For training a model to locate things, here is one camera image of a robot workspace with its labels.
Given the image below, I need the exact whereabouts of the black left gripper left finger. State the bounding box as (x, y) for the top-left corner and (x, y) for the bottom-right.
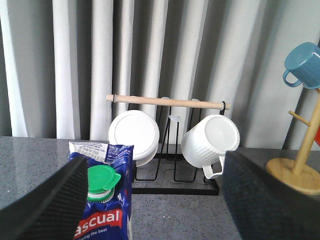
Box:
(0, 156), (88, 240)

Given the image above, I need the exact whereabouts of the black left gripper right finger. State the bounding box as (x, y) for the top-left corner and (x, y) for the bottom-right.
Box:
(222, 152), (320, 240)

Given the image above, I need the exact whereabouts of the blue white milk carton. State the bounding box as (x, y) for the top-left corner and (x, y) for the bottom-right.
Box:
(68, 141), (134, 240)

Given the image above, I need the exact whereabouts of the wooden mug tree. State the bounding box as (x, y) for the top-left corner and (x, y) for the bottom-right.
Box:
(265, 99), (320, 196)

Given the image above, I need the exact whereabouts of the orange enamel mug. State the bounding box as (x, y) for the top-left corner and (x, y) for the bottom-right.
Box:
(314, 127), (320, 146)

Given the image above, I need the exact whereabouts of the white ribbed mug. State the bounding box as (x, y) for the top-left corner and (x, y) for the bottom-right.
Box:
(180, 114), (240, 180)

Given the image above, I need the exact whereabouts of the white smiley mug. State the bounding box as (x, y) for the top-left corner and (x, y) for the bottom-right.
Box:
(108, 110), (160, 167)

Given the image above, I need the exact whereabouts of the blue enamel mug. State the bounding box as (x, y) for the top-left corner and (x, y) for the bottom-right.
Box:
(282, 42), (320, 90)

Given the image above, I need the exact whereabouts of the grey white curtain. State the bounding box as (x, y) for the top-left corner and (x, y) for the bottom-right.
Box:
(0, 0), (320, 150)

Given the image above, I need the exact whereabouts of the black wire mug rack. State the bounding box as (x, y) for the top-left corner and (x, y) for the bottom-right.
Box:
(106, 94), (230, 196)

